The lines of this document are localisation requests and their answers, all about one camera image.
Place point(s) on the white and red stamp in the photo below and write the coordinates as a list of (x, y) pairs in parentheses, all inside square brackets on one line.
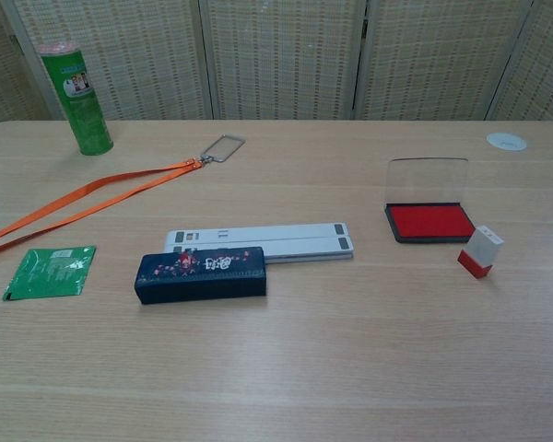
[(481, 251)]

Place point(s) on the red ink pad clear lid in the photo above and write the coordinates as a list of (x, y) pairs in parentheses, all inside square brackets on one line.
[(428, 221)]

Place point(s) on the white folding laptop stand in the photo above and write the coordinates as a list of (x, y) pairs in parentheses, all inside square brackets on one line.
[(281, 235)]

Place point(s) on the clear badge holder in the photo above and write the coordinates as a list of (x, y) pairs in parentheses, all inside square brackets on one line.
[(223, 148)]

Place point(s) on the dark blue pencil case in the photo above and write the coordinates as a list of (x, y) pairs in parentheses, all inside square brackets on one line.
[(198, 281)]

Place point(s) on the green cylindrical snack can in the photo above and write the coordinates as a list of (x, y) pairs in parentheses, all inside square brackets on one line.
[(80, 106)]

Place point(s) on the green foil packet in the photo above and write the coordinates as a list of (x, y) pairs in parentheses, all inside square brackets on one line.
[(50, 271)]

